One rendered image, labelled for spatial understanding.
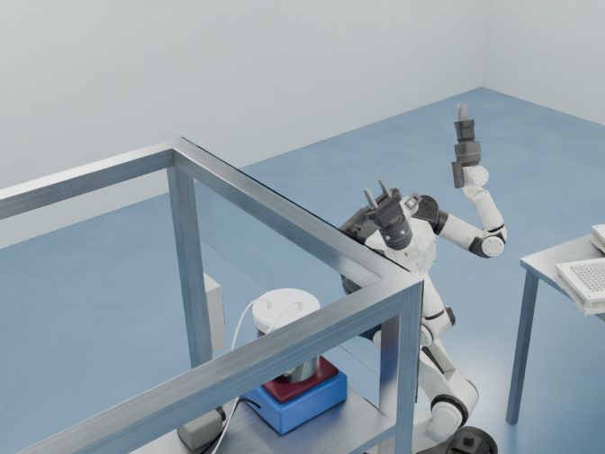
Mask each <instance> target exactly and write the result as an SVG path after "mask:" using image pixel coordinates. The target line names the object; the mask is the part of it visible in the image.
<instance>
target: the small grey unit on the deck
mask: <svg viewBox="0 0 605 454"><path fill-rule="evenodd" d="M225 420H226V414H225V412H224V410H223V409H222V407H221V406H220V407H218V408H216V409H214V410H212V411H210V412H208V413H206V414H204V415H202V416H200V417H198V418H196V419H194V420H193V421H191V422H189V423H187V424H185V425H183V426H181V427H179V428H177V429H176V430H177V435H178V436H179V437H180V438H181V439H182V441H183V442H184V443H185V444H186V445H187V446H188V448H189V449H190V450H196V449H198V448H200V447H202V446H203V445H205V444H207V443H208V442H210V441H212V440H215V438H216V437H217V436H218V435H219V434H220V433H221V432H222V431H223V428H222V422H224V421H225Z"/></svg>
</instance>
